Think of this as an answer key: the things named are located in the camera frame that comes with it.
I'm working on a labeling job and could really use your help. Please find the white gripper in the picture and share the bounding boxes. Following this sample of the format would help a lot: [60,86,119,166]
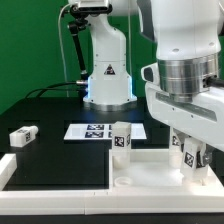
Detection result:
[141,63,224,167]

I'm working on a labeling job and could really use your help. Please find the white square table top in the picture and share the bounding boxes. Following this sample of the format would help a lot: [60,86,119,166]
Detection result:
[109,149,216,188]

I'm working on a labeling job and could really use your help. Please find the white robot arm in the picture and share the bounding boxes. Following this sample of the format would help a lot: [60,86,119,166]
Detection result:
[68,0,224,151]

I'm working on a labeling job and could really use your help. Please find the white U-shaped obstacle fence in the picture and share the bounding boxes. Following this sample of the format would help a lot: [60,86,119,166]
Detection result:
[0,155,224,215]

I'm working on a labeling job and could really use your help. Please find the white tag sheet with markers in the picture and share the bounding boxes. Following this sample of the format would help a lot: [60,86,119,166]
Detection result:
[64,123,146,140]

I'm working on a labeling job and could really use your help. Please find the black cables at base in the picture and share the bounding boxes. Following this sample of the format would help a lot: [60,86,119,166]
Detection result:
[24,79,90,99]

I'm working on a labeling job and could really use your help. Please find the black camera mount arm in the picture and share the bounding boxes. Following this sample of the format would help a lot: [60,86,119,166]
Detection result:
[67,18,90,81]

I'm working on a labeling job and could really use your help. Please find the camera on top mount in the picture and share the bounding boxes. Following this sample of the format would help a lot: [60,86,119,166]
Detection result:
[68,0,112,14]

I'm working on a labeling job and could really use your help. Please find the grey cable hanging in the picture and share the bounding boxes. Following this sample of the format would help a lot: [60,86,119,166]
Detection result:
[57,3,72,98]

